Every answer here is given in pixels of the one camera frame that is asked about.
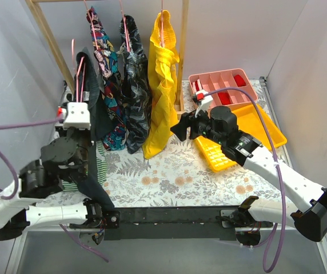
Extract dark navy shorts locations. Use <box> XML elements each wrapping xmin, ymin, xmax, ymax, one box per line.
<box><xmin>76</xmin><ymin>47</ymin><xmax>114</xmax><ymax>211</ymax></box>

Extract pink wire hanger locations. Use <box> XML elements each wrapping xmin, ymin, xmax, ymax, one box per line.
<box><xmin>74</xmin><ymin>55</ymin><xmax>86</xmax><ymax>103</ymax></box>

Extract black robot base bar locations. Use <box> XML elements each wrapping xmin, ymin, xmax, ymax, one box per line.
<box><xmin>77</xmin><ymin>205</ymin><xmax>267</xmax><ymax>242</ymax></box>

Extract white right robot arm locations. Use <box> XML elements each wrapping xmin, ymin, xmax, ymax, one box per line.
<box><xmin>170</xmin><ymin>106</ymin><xmax>327</xmax><ymax>242</ymax></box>

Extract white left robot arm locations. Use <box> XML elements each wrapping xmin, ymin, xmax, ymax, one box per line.
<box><xmin>0</xmin><ymin>127</ymin><xmax>114</xmax><ymax>241</ymax></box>

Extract colourful comic print shorts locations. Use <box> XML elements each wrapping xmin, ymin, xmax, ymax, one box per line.
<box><xmin>86</xmin><ymin>7</ymin><xmax>127</xmax><ymax>151</ymax></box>

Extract black floral print shorts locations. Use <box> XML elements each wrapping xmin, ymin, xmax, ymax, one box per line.
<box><xmin>120</xmin><ymin>14</ymin><xmax>152</xmax><ymax>154</ymax></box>

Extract yellow shorts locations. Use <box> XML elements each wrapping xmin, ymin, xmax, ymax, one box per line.
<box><xmin>142</xmin><ymin>10</ymin><xmax>180</xmax><ymax>159</ymax></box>

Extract pink hanger under floral shorts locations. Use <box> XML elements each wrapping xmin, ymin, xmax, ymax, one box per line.
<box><xmin>119</xmin><ymin>0</ymin><xmax>130</xmax><ymax>52</ymax></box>

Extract pink hanger under yellow shorts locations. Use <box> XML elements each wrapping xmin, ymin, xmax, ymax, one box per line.
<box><xmin>160</xmin><ymin>0</ymin><xmax>165</xmax><ymax>47</ymax></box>

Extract wooden clothes rack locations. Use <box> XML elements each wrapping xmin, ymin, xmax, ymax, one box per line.
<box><xmin>25</xmin><ymin>0</ymin><xmax>189</xmax><ymax>120</ymax></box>

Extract red white rolled cloth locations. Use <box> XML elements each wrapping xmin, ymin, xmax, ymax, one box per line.
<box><xmin>192</xmin><ymin>79</ymin><xmax>203</xmax><ymax>93</ymax></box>

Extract red rolled cloth front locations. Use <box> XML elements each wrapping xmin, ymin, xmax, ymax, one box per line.
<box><xmin>217</xmin><ymin>91</ymin><xmax>232</xmax><ymax>106</ymax></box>

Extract green white striped cloth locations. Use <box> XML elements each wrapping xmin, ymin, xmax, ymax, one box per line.
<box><xmin>62</xmin><ymin>140</ymin><xmax>107</xmax><ymax>192</ymax></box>

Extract pink compartment organizer box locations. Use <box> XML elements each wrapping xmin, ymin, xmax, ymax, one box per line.
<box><xmin>188</xmin><ymin>67</ymin><xmax>259</xmax><ymax>112</ymax></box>

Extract yellow plastic tray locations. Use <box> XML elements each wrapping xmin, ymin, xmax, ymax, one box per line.
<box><xmin>194</xmin><ymin>104</ymin><xmax>287</xmax><ymax>172</ymax></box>

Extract floral patterned table mat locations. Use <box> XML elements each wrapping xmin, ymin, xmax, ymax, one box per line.
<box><xmin>103</xmin><ymin>136</ymin><xmax>281</xmax><ymax>207</ymax></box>

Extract red rolled cloth back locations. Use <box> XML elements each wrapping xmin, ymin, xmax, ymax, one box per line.
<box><xmin>233</xmin><ymin>74</ymin><xmax>246</xmax><ymax>87</ymax></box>

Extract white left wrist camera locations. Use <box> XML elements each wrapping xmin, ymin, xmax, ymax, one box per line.
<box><xmin>58</xmin><ymin>102</ymin><xmax>91</xmax><ymax>130</ymax></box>

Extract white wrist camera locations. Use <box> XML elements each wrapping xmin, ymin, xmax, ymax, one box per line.
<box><xmin>58</xmin><ymin>102</ymin><xmax>91</xmax><ymax>130</ymax></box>
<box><xmin>193</xmin><ymin>90</ymin><xmax>213</xmax><ymax>117</ymax></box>

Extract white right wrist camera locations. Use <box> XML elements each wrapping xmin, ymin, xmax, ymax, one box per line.
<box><xmin>193</xmin><ymin>90</ymin><xmax>213</xmax><ymax>117</ymax></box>

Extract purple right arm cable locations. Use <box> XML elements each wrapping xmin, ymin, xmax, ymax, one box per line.
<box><xmin>206</xmin><ymin>87</ymin><xmax>286</xmax><ymax>272</ymax></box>

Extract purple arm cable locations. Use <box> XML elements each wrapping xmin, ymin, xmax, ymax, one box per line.
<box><xmin>206</xmin><ymin>87</ymin><xmax>286</xmax><ymax>272</ymax></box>
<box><xmin>0</xmin><ymin>118</ymin><xmax>110</xmax><ymax>263</ymax></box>

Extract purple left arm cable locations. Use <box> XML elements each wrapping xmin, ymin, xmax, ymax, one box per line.
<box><xmin>0</xmin><ymin>118</ymin><xmax>110</xmax><ymax>263</ymax></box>

